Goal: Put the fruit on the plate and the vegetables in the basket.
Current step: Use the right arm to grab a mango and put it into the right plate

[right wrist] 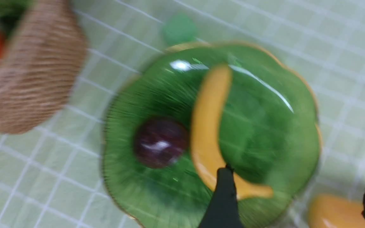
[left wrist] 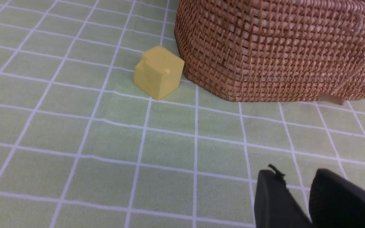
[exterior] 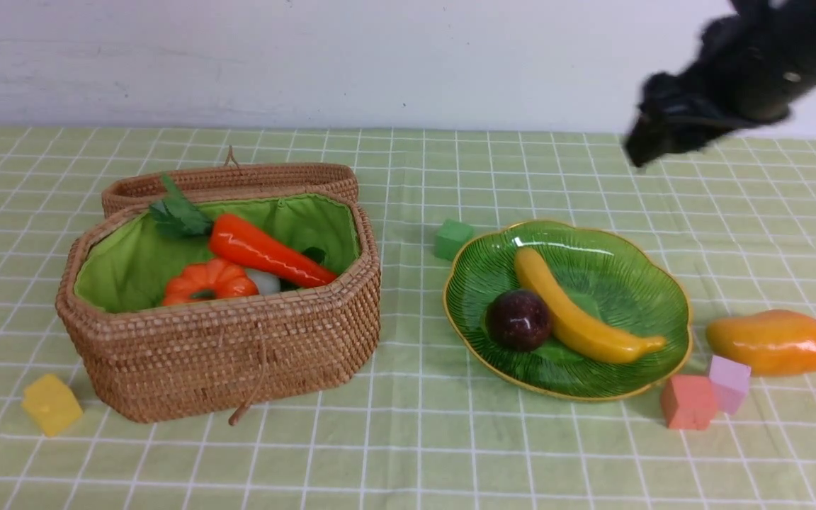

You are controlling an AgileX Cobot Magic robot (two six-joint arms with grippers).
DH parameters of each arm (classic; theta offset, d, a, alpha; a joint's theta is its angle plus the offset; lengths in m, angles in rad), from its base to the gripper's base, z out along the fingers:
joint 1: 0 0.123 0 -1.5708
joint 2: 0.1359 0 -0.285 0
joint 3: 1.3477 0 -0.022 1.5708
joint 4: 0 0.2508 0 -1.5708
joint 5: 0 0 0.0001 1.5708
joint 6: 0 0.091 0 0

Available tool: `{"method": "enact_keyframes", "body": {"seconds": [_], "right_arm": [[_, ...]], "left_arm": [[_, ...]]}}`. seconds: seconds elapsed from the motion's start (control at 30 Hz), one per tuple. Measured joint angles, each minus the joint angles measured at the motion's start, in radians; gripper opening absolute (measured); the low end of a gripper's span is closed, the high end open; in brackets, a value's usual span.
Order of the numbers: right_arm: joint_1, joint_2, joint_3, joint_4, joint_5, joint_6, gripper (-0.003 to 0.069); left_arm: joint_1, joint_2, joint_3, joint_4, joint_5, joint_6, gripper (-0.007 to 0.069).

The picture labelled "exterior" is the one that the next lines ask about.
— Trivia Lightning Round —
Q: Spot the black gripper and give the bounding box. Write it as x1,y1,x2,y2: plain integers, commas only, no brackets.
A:
624,14,791,169

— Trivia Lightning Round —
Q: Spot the yellow toy banana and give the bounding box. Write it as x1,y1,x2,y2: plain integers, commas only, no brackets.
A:
514,246,667,364

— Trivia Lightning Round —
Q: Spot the dark purple toy mangosteen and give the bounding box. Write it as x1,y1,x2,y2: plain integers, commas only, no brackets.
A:
484,288,553,353

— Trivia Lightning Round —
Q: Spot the yellow orange toy mango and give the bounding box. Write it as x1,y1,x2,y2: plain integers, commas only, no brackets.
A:
705,310,816,377

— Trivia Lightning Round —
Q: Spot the white toy radish with leaves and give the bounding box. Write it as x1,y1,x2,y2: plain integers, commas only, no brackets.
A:
245,246,327,295

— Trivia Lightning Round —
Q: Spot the orange toy carrot with leaves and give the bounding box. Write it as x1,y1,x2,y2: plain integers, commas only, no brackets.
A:
148,174,337,288

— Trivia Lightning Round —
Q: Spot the orange toy pumpkin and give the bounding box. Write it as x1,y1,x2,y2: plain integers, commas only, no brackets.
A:
161,258,259,306

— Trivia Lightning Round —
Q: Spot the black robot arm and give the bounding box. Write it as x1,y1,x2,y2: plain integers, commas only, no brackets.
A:
623,1,816,169

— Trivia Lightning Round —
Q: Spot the green foam cube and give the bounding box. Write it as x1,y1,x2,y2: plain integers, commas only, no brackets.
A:
433,217,475,261

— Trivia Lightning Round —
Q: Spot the pink foam cube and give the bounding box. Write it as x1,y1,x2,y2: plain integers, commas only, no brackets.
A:
707,355,752,414

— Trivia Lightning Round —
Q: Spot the salmon foam cube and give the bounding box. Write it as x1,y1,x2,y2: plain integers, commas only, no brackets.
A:
660,374,718,431

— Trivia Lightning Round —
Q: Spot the woven wicker basket lid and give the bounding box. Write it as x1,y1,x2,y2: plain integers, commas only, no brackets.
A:
101,147,360,217

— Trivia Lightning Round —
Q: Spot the woven wicker basket green lining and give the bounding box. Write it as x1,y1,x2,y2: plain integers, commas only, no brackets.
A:
55,188,383,426

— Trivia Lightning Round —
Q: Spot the yellow foam cube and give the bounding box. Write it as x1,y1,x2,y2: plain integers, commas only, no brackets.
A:
21,373,84,438

